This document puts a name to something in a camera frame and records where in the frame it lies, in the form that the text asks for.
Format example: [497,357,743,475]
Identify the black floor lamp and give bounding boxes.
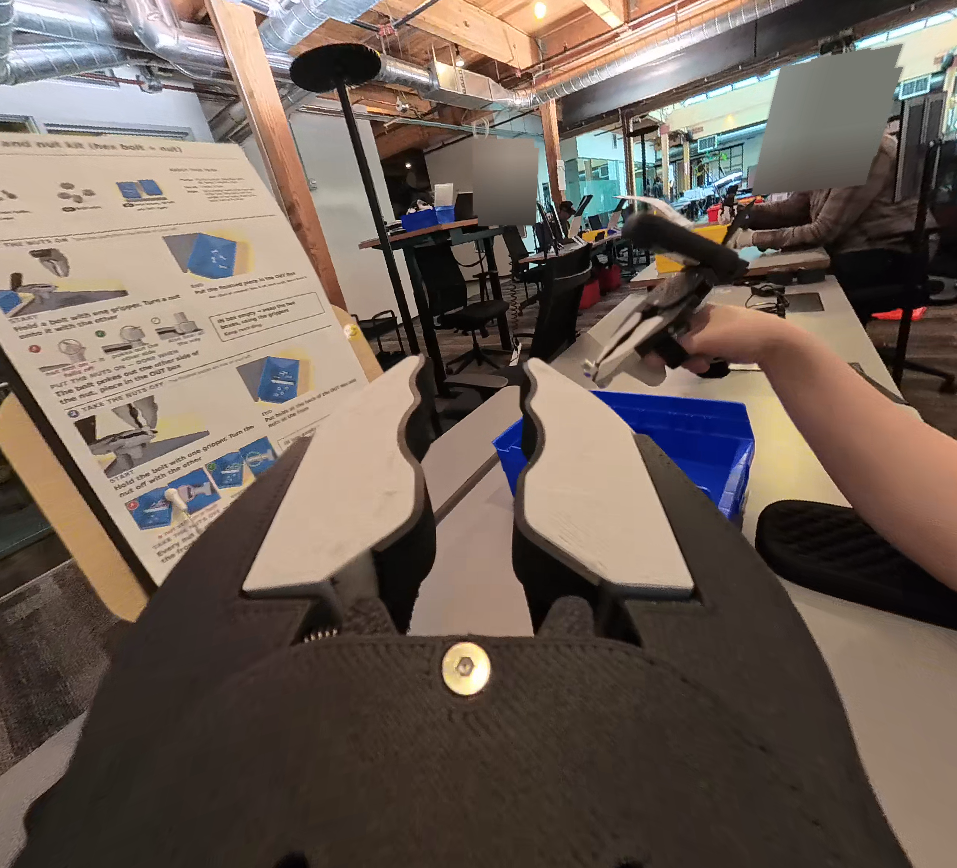
[289,44,446,435]

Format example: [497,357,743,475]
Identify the wooden support post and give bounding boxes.
[200,0,350,313]

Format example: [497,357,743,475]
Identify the wooden standing desk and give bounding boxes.
[357,217,518,364]

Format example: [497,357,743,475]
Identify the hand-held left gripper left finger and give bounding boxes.
[241,355,439,607]

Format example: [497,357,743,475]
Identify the person's right hand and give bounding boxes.
[644,303,797,379]

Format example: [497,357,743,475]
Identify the printed instruction sheet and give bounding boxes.
[0,133,369,586]

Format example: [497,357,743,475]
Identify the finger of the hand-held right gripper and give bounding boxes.
[597,339,668,389]
[585,279,690,377]

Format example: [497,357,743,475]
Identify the instruction sheet on stand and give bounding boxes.
[0,306,386,624]

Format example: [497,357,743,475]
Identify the black office chair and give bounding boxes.
[419,243,513,375]
[516,243,593,371]

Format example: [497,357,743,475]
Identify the silver air duct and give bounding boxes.
[0,0,539,106]

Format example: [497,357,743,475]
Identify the blue plastic bin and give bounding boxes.
[491,390,756,521]

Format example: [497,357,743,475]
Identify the small blue storage bin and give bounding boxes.
[401,204,457,234]

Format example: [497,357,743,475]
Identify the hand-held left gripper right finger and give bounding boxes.
[511,357,697,609]

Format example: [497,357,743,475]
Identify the person's right forearm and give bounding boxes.
[763,318,957,570]

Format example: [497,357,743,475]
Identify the black wrist rest pad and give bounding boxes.
[754,499,957,631]

